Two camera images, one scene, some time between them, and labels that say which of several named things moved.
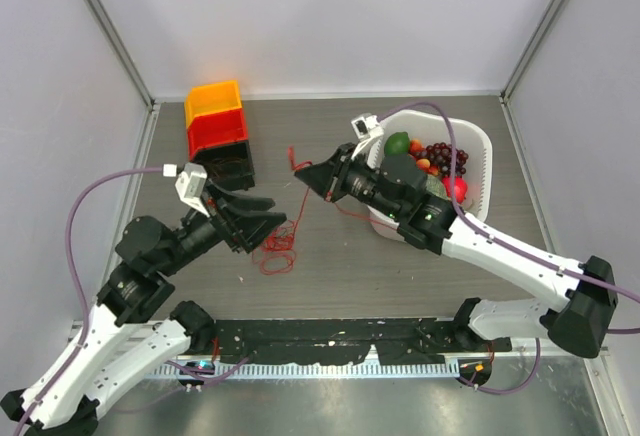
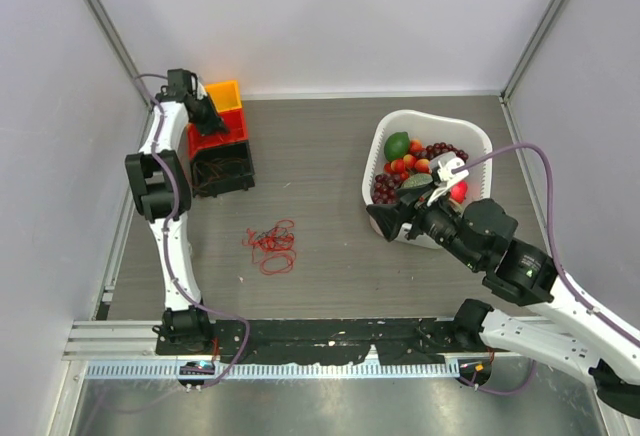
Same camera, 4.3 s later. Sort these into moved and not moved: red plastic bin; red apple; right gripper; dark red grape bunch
Moved: right gripper
Not moved: red plastic bin; red apple; dark red grape bunch
